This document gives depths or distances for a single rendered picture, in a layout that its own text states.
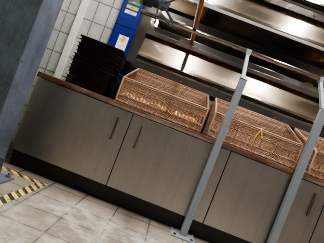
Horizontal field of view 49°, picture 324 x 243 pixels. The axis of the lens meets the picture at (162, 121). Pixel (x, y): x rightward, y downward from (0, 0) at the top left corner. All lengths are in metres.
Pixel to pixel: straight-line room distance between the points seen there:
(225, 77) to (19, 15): 1.48
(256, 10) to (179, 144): 1.21
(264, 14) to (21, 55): 1.74
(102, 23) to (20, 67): 1.10
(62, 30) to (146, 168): 1.27
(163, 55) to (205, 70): 0.32
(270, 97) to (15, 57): 1.73
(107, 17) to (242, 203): 1.61
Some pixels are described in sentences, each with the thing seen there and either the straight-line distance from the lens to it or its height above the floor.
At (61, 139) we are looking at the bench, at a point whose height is 0.25.
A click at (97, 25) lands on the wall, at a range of 2.73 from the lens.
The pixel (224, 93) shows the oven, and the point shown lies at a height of 0.90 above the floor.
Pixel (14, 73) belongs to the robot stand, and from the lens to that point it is 1.75.
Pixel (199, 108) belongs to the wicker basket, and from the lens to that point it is 2.12.
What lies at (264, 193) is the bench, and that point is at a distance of 2.15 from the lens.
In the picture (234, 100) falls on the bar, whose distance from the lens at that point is 2.02.
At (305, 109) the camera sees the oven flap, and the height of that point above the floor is 1.01.
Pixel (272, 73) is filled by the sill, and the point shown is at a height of 1.16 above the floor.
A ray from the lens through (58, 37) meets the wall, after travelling 2.79.
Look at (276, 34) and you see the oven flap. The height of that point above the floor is 1.39.
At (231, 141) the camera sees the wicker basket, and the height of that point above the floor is 0.60.
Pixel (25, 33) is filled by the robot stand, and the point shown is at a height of 0.72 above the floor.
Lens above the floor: 0.62
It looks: 1 degrees down
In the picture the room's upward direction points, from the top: 21 degrees clockwise
